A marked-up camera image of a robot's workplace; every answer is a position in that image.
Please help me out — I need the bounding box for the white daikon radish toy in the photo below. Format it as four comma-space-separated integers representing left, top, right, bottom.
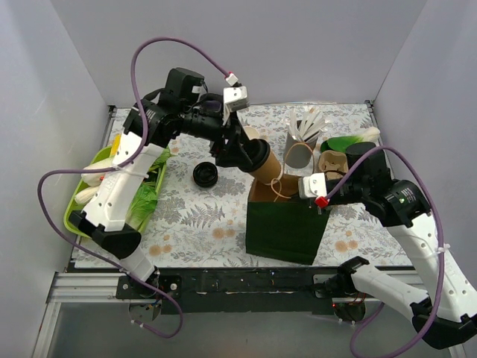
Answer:
74, 186, 99, 205

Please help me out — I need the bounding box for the aluminium frame rail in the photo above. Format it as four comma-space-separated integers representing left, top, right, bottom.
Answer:
47, 271, 124, 304

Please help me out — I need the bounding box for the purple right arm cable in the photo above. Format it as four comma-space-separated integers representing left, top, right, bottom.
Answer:
326, 145, 446, 358

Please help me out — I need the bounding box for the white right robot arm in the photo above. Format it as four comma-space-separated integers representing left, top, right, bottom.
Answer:
299, 142, 476, 349

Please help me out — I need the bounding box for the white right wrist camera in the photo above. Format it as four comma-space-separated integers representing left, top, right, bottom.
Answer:
298, 172, 329, 208

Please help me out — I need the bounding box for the yellow corn toy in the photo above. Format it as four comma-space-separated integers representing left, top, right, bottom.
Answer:
110, 134, 121, 157

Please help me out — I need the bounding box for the black lid stack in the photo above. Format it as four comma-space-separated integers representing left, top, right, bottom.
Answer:
193, 162, 218, 188

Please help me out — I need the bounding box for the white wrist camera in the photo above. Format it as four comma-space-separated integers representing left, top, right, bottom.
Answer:
223, 86, 249, 125
298, 172, 329, 208

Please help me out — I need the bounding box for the brown cardboard cup carrier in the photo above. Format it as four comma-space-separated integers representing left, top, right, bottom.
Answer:
316, 150, 349, 180

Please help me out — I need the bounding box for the purple eggplant toy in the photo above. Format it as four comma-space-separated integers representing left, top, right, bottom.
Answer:
203, 100, 223, 113

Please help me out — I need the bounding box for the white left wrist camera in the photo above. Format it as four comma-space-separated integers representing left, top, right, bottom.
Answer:
223, 86, 249, 125

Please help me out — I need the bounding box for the dark green paper bag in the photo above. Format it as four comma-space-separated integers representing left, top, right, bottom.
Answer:
245, 175, 330, 265

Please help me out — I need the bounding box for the brown paper coffee cup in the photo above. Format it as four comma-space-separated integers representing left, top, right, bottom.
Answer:
249, 150, 283, 186

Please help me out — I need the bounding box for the floral patterned table mat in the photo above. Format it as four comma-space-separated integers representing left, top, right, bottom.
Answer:
74, 103, 418, 269

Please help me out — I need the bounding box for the grey straw holder cup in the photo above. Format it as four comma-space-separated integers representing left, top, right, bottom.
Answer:
283, 134, 317, 169

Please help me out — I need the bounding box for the large napa cabbage toy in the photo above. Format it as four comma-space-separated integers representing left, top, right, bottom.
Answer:
80, 156, 116, 186

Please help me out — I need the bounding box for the green leafy lettuce toy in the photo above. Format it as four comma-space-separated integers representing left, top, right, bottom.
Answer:
125, 183, 157, 230

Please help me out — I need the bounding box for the green bok choy toy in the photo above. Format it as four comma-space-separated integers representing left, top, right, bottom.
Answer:
320, 127, 381, 153

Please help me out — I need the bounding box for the black coffee cup lid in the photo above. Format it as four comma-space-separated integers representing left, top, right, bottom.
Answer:
241, 139, 271, 173

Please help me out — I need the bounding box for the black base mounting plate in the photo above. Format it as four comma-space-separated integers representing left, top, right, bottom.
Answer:
115, 268, 384, 315

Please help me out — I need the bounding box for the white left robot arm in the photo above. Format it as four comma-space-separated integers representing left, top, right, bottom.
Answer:
69, 68, 270, 298

